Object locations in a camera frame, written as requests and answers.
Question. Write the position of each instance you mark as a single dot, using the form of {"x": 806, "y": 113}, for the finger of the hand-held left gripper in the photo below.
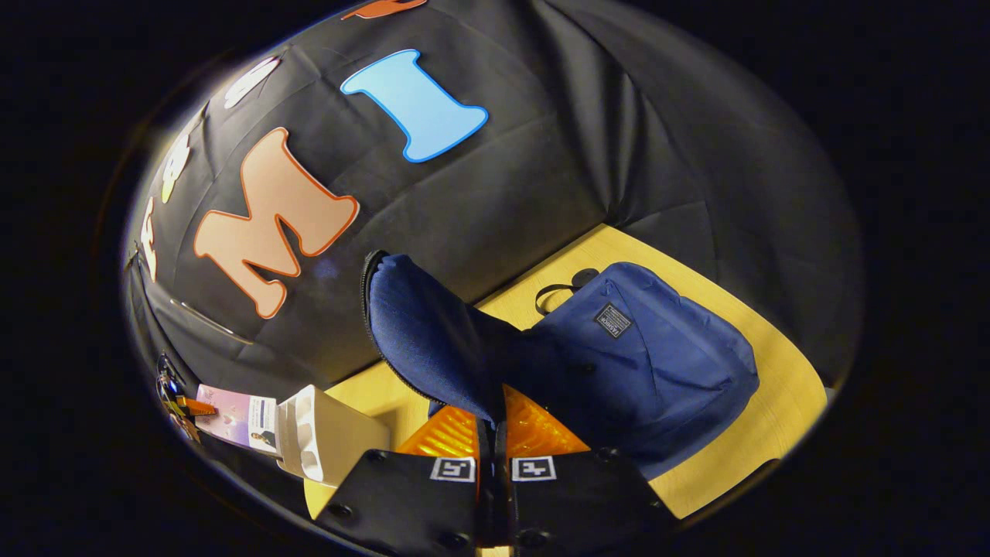
{"x": 197, "y": 407}
{"x": 187, "y": 432}

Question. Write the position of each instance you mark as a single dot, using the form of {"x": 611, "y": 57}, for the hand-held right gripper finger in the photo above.
{"x": 485, "y": 495}
{"x": 503, "y": 495}

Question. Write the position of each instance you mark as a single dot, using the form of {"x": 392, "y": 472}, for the pink cover book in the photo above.
{"x": 236, "y": 418}

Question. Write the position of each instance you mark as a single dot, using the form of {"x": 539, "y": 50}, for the white plastic bookshelf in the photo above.
{"x": 340, "y": 433}

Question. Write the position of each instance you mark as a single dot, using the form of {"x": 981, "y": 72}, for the blue schoolbag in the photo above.
{"x": 665, "y": 363}

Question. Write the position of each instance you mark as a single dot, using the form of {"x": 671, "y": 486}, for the small black clip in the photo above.
{"x": 133, "y": 255}

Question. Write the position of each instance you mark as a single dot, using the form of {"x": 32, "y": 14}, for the black backdrop cloth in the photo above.
{"x": 580, "y": 155}

